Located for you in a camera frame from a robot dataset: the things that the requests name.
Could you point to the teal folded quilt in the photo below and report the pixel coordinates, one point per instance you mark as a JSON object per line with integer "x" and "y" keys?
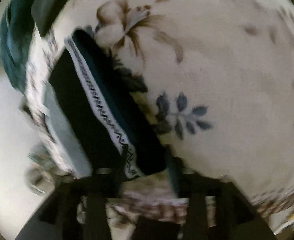
{"x": 11, "y": 42}

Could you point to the person's left shoe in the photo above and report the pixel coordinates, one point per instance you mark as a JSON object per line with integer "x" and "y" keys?
{"x": 38, "y": 180}

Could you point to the striped knit sweater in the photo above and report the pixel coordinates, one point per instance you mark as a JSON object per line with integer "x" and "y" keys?
{"x": 72, "y": 100}

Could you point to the floral bed blanket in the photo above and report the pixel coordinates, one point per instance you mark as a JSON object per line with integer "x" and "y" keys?
{"x": 224, "y": 67}

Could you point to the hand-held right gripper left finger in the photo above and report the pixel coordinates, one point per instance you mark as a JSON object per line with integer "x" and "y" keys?
{"x": 99, "y": 205}

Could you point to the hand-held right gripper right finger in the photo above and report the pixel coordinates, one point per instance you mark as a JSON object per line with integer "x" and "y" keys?
{"x": 174, "y": 177}

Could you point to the black folded cloth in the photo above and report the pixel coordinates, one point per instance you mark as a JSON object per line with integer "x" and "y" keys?
{"x": 51, "y": 2}

